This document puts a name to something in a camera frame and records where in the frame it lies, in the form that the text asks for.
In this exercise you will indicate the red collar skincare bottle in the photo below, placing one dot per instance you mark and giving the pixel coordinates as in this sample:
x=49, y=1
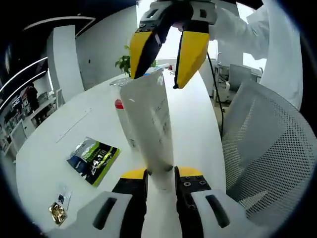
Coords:
x=122, y=119

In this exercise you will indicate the white mesh office chair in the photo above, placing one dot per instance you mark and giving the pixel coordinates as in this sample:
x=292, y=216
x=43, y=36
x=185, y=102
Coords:
x=267, y=148

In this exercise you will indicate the small clear sachet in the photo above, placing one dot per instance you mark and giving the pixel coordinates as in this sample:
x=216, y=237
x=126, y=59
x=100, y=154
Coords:
x=64, y=196

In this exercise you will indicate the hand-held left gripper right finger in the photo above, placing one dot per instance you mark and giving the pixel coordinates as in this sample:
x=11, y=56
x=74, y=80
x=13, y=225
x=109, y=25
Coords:
x=205, y=213

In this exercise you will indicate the potted green plant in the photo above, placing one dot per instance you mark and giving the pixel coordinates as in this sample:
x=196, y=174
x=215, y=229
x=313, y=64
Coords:
x=123, y=63

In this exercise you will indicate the person's white jacket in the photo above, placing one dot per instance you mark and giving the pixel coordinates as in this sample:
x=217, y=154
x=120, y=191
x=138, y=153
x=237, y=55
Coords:
x=284, y=62

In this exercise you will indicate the gold foil packet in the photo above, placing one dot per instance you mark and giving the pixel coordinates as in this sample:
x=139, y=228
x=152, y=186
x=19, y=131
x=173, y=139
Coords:
x=58, y=214

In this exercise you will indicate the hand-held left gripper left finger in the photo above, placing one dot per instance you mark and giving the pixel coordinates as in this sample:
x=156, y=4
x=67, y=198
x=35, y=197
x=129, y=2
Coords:
x=111, y=213

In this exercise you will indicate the white skincare tube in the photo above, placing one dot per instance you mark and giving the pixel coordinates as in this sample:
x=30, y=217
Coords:
x=151, y=124

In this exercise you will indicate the white ceiling rail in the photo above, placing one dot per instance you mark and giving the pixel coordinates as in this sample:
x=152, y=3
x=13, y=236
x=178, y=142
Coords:
x=62, y=19

